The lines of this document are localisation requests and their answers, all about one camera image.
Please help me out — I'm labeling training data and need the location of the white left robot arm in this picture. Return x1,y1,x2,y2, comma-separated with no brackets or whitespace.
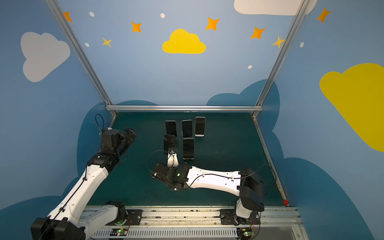
31,128,137,240

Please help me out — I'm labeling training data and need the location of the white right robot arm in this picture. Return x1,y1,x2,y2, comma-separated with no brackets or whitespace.
152,163,265,219

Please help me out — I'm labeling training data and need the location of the white-framed phone back right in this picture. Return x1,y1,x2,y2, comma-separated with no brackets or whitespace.
195,117,206,137

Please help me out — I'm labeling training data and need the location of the aluminium back frame rail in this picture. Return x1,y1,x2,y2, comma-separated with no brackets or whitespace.
106,105,263,112

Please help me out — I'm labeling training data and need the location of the metal base rail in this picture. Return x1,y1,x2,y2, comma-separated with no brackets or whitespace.
89,206,309,240

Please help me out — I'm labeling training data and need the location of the aluminium left frame post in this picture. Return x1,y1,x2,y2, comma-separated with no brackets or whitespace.
45,0,113,107

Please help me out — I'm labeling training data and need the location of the aluminium frame post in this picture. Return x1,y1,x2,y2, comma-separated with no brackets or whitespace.
45,0,113,107
252,0,312,120

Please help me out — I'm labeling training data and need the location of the aluminium right frame post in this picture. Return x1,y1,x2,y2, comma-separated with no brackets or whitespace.
252,0,312,120

